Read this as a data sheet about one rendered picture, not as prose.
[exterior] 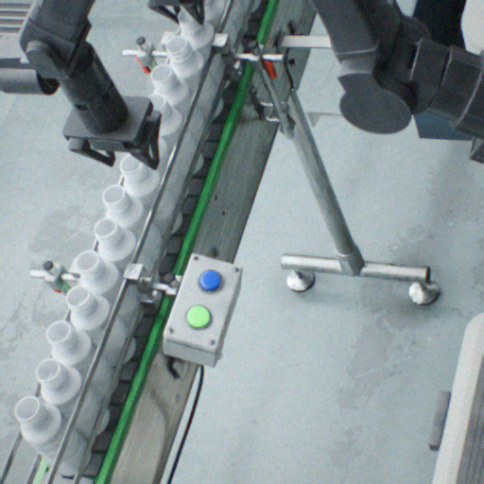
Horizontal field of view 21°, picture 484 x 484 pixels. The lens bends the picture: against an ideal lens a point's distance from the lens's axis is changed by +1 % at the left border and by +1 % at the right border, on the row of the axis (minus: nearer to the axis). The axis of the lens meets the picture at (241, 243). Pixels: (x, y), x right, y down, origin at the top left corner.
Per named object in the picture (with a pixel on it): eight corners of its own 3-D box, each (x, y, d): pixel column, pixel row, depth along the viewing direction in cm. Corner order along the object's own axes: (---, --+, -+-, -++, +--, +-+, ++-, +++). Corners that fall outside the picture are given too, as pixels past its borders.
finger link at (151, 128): (164, 189, 161) (138, 144, 153) (113, 184, 164) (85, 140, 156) (181, 146, 164) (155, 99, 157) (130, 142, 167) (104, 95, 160)
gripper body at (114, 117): (140, 148, 155) (117, 110, 149) (66, 144, 159) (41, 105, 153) (156, 106, 158) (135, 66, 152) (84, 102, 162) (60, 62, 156)
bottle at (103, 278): (152, 311, 200) (114, 254, 187) (127, 340, 198) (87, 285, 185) (127, 294, 203) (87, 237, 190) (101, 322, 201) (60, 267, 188)
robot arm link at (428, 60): (453, 94, 130) (463, 53, 132) (358, 59, 129) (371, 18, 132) (421, 141, 138) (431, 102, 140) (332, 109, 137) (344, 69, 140)
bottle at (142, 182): (157, 245, 207) (120, 185, 194) (144, 219, 210) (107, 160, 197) (189, 227, 207) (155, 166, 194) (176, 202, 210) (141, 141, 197)
